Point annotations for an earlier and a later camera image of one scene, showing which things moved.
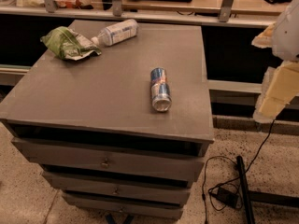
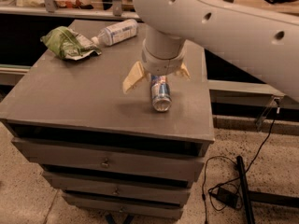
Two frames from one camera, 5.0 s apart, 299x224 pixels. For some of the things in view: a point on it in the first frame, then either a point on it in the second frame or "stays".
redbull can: (161, 91) stays
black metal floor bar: (248, 203) stays
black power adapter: (227, 197) stays
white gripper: (288, 36) to (163, 64)
